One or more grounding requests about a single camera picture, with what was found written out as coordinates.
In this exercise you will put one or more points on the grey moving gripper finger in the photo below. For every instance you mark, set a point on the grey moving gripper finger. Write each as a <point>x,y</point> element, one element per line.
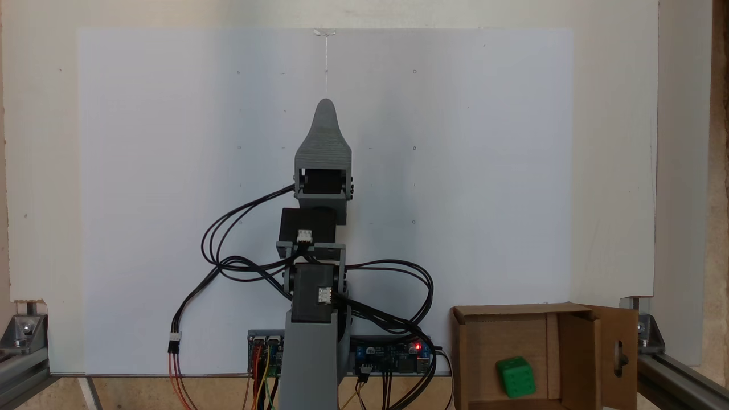
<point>324,142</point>

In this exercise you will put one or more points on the green dice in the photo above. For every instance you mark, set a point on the green dice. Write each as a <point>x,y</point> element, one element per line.
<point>516,377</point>

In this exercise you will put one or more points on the clear tape piece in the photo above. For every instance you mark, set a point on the clear tape piece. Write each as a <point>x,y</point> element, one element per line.
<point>324,32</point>

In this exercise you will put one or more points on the white paper sheet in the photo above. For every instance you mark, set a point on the white paper sheet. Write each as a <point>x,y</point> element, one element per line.
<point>455,171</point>

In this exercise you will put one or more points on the blue circuit board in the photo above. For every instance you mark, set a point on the blue circuit board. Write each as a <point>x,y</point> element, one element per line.
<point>393,356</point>

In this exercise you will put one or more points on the open cardboard box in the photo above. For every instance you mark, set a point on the open cardboard box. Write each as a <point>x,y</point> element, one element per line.
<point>575,359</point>

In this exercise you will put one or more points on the grey metal corner bracket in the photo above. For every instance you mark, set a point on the grey metal corner bracket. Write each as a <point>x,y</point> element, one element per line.
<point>649,336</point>
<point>25,331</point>

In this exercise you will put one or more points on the aluminium frame post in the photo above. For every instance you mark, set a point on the aluminium frame post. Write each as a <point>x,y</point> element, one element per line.
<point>20,378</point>
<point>678,381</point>

